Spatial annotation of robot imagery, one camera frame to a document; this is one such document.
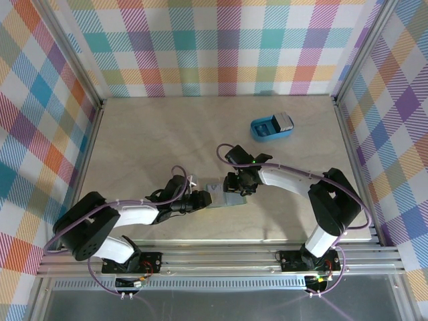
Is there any green card holder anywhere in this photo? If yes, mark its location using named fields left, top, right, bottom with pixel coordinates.
left=202, top=182, right=249, bottom=210

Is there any blue card tray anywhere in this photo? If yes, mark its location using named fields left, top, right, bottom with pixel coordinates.
left=249, top=112, right=295, bottom=143

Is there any stack of credit cards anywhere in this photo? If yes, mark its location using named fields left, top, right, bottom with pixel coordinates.
left=271, top=112, right=294, bottom=132

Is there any perforated metal strip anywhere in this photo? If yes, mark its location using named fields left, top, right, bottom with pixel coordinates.
left=53, top=280, right=308, bottom=289

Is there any grey metal sheet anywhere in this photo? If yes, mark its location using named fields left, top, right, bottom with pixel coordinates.
left=28, top=276, right=417, bottom=321

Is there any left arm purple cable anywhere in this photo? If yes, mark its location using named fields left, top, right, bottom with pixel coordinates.
left=43, top=165, right=190, bottom=297

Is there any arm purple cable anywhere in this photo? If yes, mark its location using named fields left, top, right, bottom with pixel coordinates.
left=43, top=165, right=190, bottom=297
left=215, top=142, right=373, bottom=297

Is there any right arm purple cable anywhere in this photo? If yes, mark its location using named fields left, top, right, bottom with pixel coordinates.
left=215, top=142, right=373, bottom=297

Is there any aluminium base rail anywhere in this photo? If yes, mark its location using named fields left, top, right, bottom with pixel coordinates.
left=36, top=245, right=407, bottom=278

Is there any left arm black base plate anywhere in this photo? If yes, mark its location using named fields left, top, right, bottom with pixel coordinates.
left=102, top=251, right=163, bottom=274

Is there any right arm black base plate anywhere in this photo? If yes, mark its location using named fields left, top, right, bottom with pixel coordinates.
left=280, top=249, right=341, bottom=272

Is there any aluminium table side rail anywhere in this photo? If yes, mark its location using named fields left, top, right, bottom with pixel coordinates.
left=58, top=98, right=106, bottom=250
left=332, top=96, right=385, bottom=247

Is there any black cable clamp bracket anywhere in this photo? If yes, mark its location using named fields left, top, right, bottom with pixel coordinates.
left=114, top=277, right=148, bottom=299
left=304, top=273, right=332, bottom=298

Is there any aluminium frame post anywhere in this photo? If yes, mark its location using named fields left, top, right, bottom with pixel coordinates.
left=330, top=0, right=397, bottom=106
left=39, top=0, right=108, bottom=110

